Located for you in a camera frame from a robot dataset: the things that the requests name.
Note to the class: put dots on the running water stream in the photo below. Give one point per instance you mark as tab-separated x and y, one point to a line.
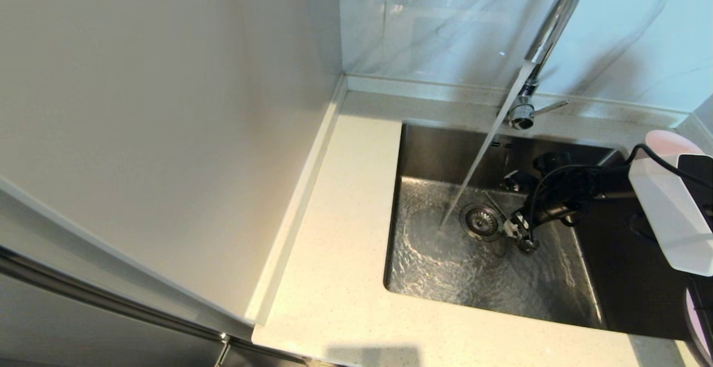
484	150

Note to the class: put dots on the chrome gooseneck faucet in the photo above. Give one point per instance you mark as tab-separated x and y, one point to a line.
554	21

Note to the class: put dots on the metal spoon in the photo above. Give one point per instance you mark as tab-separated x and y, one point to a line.
527	244

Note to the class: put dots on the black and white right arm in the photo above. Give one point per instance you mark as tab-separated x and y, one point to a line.
668	216

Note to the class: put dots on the lilac plate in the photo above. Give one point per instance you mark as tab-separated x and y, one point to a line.
693	322

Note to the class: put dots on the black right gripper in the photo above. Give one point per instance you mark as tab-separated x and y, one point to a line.
562	197

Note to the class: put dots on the grey cabinet door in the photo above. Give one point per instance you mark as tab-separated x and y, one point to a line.
67	322

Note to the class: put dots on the round metal drain strainer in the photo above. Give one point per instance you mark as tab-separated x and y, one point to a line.
479	223

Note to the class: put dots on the pink bowl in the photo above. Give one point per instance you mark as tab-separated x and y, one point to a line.
671	141

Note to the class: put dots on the stainless steel sink basin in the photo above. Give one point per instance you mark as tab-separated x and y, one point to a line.
445	267

